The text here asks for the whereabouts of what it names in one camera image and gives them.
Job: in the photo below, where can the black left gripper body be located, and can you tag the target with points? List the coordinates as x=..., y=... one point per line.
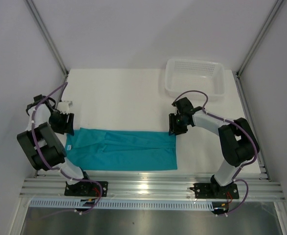
x=58, y=122

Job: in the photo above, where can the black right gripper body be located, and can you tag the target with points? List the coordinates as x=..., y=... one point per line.
x=177, y=125

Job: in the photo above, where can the teal t shirt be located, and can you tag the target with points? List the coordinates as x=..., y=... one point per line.
x=111, y=150

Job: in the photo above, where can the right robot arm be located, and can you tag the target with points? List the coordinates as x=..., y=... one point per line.
x=238, y=143

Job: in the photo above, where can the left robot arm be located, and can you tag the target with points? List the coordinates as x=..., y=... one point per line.
x=40, y=142

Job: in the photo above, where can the white perforated plastic basket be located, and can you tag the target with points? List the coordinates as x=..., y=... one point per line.
x=188, y=74

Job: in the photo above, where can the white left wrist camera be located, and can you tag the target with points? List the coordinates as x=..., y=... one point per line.
x=64, y=107

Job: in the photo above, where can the aluminium rail beam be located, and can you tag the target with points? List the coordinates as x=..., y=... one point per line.
x=152, y=186

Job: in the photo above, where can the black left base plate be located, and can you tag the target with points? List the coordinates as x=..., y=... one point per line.
x=82, y=189

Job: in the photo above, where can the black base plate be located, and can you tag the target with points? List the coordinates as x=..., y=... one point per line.
x=214, y=191
x=82, y=189

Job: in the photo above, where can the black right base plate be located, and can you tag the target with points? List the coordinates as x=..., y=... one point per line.
x=214, y=191

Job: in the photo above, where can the white slotted cable duct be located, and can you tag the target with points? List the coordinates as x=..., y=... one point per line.
x=122, y=204

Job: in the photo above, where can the left aluminium frame post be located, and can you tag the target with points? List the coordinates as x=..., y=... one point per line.
x=34, y=12

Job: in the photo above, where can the aluminium frame post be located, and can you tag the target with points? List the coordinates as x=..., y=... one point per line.
x=264, y=29
x=34, y=12

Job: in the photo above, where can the right aluminium frame post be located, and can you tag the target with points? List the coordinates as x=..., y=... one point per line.
x=264, y=29

